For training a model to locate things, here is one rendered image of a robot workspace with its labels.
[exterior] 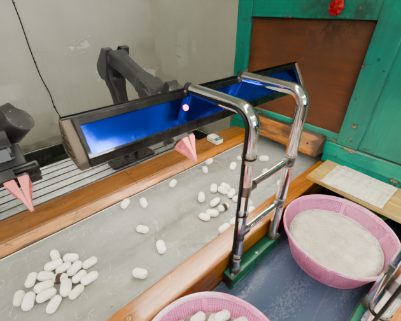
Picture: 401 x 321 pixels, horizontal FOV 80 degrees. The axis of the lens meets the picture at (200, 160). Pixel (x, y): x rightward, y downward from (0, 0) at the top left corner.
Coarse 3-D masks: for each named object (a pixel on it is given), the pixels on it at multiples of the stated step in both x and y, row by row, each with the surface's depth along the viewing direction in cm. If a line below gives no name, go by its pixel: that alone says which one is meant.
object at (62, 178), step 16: (160, 144) 119; (64, 160) 106; (144, 160) 106; (48, 176) 96; (64, 176) 96; (80, 176) 96; (96, 176) 96; (0, 192) 88; (32, 192) 89; (48, 192) 88; (64, 192) 88; (0, 208) 81; (16, 208) 81
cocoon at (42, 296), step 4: (48, 288) 49; (52, 288) 49; (40, 292) 48; (44, 292) 48; (48, 292) 48; (52, 292) 48; (56, 292) 49; (36, 296) 48; (40, 296) 48; (44, 296) 48; (48, 296) 48; (52, 296) 48; (36, 300) 47; (40, 300) 47; (44, 300) 48
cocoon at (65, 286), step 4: (64, 280) 50; (68, 280) 50; (60, 284) 50; (64, 284) 49; (68, 284) 50; (60, 288) 49; (64, 288) 49; (68, 288) 49; (60, 292) 48; (64, 292) 48; (68, 292) 49; (64, 296) 49
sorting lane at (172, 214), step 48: (240, 144) 104; (144, 192) 77; (192, 192) 77; (48, 240) 61; (96, 240) 61; (144, 240) 61; (192, 240) 61; (0, 288) 51; (96, 288) 51; (144, 288) 51
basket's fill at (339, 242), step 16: (304, 224) 67; (320, 224) 66; (336, 224) 66; (352, 224) 68; (304, 240) 62; (320, 240) 62; (336, 240) 62; (352, 240) 62; (368, 240) 62; (320, 256) 59; (336, 256) 58; (352, 256) 59; (368, 256) 58; (352, 272) 55; (368, 272) 55
